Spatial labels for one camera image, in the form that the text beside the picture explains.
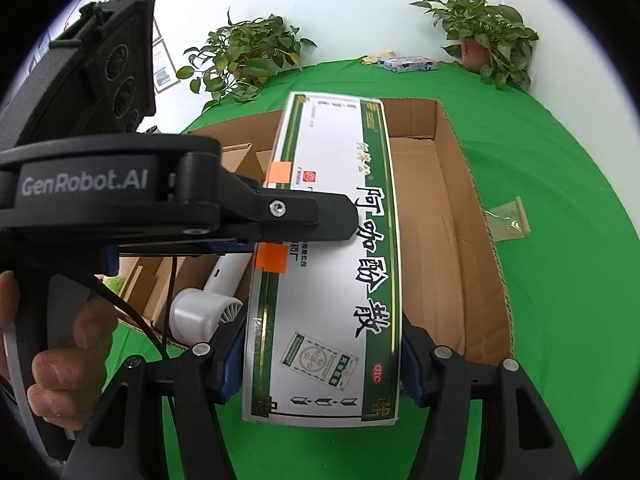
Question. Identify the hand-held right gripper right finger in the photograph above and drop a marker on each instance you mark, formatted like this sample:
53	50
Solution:
412	360

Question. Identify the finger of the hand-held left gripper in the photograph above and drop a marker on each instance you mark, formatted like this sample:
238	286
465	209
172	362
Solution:
300	215
225	246

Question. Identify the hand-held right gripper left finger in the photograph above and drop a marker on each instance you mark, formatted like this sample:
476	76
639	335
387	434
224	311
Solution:
235	365

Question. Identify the green white medicine box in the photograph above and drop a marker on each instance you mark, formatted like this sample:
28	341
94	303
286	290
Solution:
325	260

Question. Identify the white hair dryer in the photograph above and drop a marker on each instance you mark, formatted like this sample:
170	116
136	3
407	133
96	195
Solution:
200	310

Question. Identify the large cardboard box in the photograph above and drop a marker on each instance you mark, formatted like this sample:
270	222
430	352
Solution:
450	240

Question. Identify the person's left hand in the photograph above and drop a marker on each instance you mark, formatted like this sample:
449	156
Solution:
70	375

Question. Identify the pink plush toy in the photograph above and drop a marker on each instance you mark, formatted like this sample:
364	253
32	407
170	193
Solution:
112	282

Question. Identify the bushy potted green plant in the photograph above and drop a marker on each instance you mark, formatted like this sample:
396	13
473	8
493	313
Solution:
245	55

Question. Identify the small clear plastic packet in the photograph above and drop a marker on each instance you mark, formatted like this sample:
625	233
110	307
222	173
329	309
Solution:
507	220

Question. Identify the yellow flat packet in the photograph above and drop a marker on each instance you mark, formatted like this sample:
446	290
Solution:
375	58

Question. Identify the tissue pack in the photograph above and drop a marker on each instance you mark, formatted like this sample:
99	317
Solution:
407	63

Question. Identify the potted plant in red pot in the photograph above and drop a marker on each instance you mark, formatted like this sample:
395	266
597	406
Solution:
487	35

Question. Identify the group of framed wall certificates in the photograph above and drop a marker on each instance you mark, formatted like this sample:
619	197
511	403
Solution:
162	60

